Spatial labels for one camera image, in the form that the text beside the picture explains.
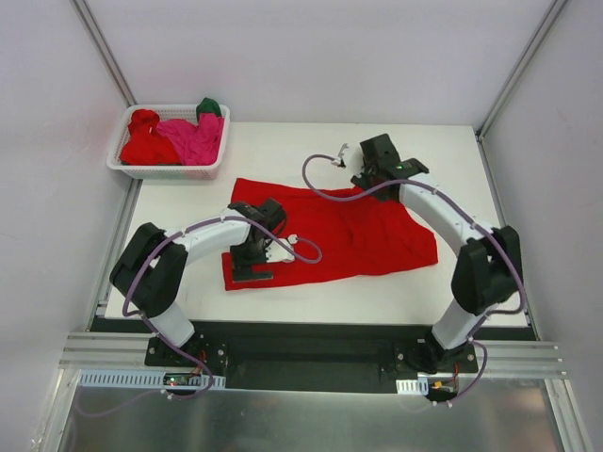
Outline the red t shirt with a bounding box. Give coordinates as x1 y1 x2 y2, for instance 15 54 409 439
221 178 438 291
120 109 181 166

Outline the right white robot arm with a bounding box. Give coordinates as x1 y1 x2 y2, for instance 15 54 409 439
351 134 527 374

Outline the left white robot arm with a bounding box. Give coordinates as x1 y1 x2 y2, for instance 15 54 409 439
109 199 293 366

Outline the pink t shirt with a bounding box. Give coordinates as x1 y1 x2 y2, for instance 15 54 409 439
156 113 224 166

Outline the white plastic basket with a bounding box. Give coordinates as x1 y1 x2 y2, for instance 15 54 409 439
106 99 231 180

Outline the green t shirt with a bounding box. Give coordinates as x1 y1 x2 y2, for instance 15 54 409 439
195 97 222 119

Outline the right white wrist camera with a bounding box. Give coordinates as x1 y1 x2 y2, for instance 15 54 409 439
331 143 350 169

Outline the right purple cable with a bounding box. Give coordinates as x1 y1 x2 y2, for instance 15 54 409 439
301 153 527 415

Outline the purple cable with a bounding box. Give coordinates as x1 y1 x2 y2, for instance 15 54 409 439
301 153 527 415
74 214 324 418

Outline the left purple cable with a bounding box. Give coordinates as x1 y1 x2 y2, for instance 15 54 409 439
74 214 324 418

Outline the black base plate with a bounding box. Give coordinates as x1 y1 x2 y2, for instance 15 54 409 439
91 317 508 392

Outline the left white cable duct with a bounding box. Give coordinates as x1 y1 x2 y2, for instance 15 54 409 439
79 370 226 391

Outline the white cable duct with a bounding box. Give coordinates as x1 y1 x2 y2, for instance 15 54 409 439
396 377 430 396
79 370 226 391

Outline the right white cable duct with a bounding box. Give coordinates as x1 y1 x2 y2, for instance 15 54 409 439
396 377 430 396

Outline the aluminium frame rail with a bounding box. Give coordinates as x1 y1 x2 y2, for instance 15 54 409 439
59 331 570 379

